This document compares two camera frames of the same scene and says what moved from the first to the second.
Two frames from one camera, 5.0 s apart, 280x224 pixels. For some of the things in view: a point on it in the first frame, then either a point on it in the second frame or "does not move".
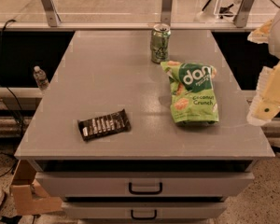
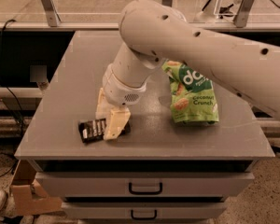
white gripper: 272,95 → 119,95
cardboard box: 28,194 does not move
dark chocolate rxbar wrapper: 105,125 does not move
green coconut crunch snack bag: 192,95 does not move
